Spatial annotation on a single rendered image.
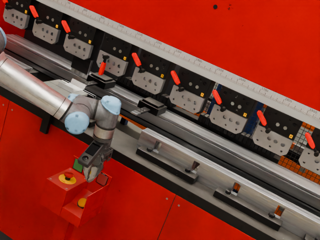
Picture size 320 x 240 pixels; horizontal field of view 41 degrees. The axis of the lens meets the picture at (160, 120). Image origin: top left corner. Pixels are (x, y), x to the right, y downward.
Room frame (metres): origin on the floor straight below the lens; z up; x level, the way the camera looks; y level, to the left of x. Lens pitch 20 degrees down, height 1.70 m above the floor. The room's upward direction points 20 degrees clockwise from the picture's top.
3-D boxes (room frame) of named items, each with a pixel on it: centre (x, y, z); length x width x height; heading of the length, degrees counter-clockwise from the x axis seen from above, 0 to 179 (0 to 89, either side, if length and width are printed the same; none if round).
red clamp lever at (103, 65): (1.90, 0.33, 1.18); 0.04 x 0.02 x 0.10; 161
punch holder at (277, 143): (1.68, -0.46, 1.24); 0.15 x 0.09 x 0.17; 71
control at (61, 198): (1.52, 0.22, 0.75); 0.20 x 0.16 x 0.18; 71
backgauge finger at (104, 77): (2.16, 0.40, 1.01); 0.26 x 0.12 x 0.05; 161
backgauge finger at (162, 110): (2.05, 0.09, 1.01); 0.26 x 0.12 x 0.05; 161
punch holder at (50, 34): (2.08, 0.67, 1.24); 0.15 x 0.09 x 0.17; 71
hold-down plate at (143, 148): (1.75, -0.10, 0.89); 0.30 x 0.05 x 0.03; 71
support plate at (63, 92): (1.87, 0.50, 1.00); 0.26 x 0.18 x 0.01; 161
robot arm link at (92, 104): (1.43, 0.28, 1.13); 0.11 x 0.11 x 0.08; 11
